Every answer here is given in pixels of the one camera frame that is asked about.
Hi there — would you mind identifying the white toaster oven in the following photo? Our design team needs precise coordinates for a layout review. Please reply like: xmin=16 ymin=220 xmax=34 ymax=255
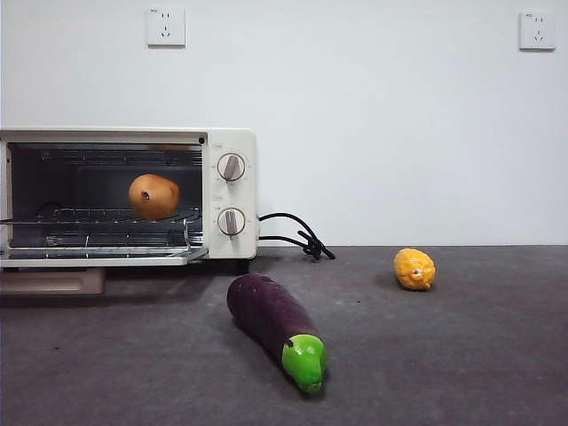
xmin=0 ymin=127 xmax=258 ymax=274

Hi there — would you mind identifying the white wall socket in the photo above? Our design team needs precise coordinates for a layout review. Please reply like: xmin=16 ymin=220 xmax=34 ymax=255
xmin=518 ymin=11 xmax=556 ymax=52
xmin=146 ymin=6 xmax=186 ymax=49

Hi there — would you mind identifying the round beige oven knob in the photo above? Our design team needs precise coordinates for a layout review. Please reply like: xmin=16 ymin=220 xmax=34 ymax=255
xmin=216 ymin=206 xmax=247 ymax=241
xmin=216 ymin=153 xmax=248 ymax=184

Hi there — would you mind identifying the purple eggplant with green stem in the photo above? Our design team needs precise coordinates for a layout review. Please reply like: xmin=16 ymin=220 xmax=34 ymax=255
xmin=226 ymin=272 xmax=328 ymax=396

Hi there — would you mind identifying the metal wire oven rack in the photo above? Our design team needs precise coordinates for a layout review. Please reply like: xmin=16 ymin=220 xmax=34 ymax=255
xmin=0 ymin=205 xmax=204 ymax=249

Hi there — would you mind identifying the yellow lemon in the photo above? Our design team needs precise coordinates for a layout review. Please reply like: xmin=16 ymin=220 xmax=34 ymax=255
xmin=392 ymin=248 xmax=438 ymax=292

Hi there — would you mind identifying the oven door with beige handle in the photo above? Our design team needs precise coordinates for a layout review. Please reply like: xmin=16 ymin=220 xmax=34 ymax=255
xmin=0 ymin=245 xmax=210 ymax=296

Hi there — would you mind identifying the brown potato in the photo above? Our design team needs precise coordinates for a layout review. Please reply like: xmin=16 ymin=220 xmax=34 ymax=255
xmin=128 ymin=172 xmax=181 ymax=221

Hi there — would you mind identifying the black oven power cable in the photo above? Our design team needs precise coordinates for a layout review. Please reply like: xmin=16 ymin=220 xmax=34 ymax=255
xmin=257 ymin=211 xmax=336 ymax=261

